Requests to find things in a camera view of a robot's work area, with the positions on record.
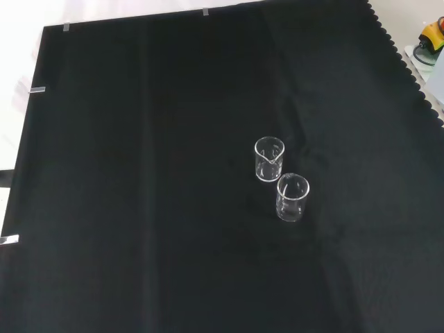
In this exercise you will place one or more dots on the clear glass beaker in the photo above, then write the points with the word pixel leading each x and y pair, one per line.
pixel 290 213
pixel 268 174

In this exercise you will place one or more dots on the black bench cloth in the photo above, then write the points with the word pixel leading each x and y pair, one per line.
pixel 138 173

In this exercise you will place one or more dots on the pale board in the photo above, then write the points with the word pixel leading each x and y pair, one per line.
pixel 414 64

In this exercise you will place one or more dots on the pale grey box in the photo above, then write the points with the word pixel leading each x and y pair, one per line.
pixel 437 81

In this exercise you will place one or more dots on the yellow stop button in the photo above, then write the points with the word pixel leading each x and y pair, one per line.
pixel 433 34

